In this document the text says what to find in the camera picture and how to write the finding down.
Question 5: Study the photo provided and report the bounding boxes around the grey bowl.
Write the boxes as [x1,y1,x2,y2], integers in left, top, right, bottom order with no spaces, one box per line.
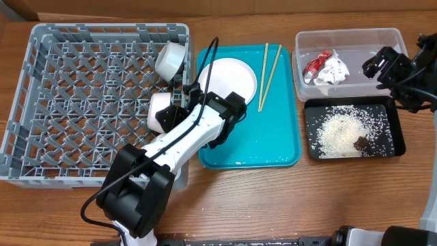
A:
[155,42,186,81]

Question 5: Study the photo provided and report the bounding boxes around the white napkin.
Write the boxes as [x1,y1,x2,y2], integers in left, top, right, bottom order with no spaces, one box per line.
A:
[313,50,350,85]

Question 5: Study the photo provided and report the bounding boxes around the white paper cup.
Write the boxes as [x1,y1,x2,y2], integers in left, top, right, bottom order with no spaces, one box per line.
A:
[150,133,166,143]

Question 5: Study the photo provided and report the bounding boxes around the red snack wrapper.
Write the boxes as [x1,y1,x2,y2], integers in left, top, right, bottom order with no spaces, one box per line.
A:
[302,51,333,84]

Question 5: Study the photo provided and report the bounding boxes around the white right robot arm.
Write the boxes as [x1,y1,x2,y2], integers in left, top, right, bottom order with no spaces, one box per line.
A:
[321,34,436,246]

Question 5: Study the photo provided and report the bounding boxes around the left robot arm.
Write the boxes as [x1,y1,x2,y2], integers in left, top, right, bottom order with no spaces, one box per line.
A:
[96,92,246,245]

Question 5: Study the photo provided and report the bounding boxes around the grey dishwasher rack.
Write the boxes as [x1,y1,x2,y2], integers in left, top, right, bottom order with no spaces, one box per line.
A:
[1,23,193,189]

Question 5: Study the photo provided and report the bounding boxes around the large white plate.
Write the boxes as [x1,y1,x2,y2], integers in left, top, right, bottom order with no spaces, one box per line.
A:
[198,57,257,105]

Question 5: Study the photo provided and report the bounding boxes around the clear plastic bin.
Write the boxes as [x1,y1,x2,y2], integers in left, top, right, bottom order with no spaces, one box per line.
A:
[292,28,408,102]

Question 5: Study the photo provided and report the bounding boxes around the black tray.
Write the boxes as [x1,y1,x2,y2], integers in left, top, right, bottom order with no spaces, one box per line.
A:
[304,96,406,160]

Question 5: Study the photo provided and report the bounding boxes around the brown food scrap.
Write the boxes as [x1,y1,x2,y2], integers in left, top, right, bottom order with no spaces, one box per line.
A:
[353,136,370,151]

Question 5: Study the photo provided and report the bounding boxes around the rice pile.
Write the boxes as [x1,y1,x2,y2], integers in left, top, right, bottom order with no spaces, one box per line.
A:
[305,105,395,159]

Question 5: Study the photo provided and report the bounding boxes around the teal plastic tray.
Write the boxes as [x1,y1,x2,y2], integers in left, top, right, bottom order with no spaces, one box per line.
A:
[198,44,302,169]

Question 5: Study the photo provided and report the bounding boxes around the left wooden chopstick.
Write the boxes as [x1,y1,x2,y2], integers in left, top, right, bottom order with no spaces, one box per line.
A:
[258,43,269,112]

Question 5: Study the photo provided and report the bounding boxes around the wooden chopstick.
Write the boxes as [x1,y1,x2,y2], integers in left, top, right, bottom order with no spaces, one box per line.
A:
[258,43,269,112]
[259,44,283,113]

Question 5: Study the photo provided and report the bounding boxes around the right wooden chopstick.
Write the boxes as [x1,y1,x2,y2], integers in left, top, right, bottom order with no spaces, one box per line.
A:
[259,44,283,113]

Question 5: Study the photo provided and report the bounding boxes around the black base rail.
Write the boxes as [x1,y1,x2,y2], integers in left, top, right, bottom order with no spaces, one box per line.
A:
[90,235,339,246]

